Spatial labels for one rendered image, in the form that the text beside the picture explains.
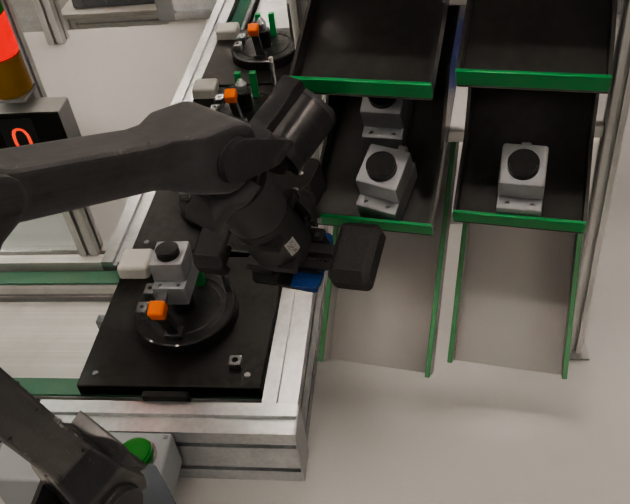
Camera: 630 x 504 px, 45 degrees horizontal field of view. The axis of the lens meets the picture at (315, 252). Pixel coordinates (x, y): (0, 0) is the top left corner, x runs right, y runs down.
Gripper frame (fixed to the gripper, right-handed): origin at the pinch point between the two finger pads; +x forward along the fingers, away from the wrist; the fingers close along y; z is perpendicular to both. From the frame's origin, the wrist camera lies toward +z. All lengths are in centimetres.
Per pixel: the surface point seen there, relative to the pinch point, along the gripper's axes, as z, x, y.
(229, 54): 67, 42, 54
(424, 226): 7.3, 1.7, -10.6
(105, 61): 74, 51, 96
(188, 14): 97, 60, 86
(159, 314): -3.5, 8.5, 21.4
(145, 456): -19.3, 12.9, 19.4
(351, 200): 10.1, 2.2, -1.8
